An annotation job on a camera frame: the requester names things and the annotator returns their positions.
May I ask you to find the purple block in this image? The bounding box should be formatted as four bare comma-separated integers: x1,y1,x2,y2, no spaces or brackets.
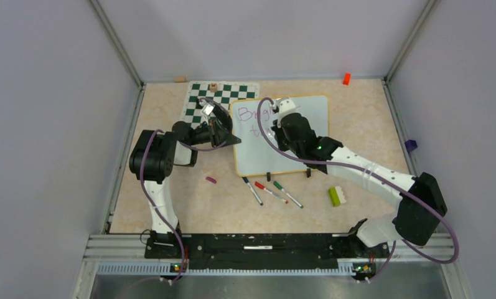
404,140,418,153

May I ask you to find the green whiteboard marker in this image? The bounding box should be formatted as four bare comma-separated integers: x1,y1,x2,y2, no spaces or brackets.
273,181,304,209

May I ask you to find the yellow framed whiteboard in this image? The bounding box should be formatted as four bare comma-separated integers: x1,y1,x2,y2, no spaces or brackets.
230,94,330,177

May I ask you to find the blue whiteboard marker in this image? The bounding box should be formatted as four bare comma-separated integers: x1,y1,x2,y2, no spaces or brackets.
242,177,264,206

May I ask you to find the wooden block on wall edge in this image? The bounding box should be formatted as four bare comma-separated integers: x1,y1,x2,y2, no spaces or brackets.
173,76,187,83

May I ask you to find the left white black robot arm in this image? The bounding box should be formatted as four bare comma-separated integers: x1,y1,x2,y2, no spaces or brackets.
129,119,241,258

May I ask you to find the green white toy brick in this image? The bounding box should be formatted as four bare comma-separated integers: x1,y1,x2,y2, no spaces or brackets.
327,186,347,207

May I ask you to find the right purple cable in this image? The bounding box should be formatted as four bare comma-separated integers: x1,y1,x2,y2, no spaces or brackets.
256,97,460,285

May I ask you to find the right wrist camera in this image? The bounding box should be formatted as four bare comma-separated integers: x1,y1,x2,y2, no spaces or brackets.
271,97,297,128

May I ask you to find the purple marker cap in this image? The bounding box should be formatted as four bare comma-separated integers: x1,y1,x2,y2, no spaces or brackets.
205,176,217,184

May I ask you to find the red whiteboard marker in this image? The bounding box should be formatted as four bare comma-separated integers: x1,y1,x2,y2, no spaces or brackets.
255,181,288,204

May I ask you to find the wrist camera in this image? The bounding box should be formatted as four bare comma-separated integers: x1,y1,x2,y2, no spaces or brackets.
271,97,297,128
201,102,215,123

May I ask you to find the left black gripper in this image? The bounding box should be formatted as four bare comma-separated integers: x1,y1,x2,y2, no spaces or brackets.
189,118,241,148

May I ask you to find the green white chessboard mat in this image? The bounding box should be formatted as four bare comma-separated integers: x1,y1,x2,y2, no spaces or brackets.
177,80,261,133

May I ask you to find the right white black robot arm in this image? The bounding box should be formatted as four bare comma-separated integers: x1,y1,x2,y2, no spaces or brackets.
271,112,447,257

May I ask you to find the orange red block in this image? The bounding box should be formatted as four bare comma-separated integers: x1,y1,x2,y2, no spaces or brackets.
342,73,352,85

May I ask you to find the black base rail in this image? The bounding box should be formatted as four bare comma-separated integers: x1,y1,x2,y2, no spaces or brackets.
144,233,356,271

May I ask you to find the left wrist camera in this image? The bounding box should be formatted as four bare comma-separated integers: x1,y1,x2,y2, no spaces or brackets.
201,102,215,123

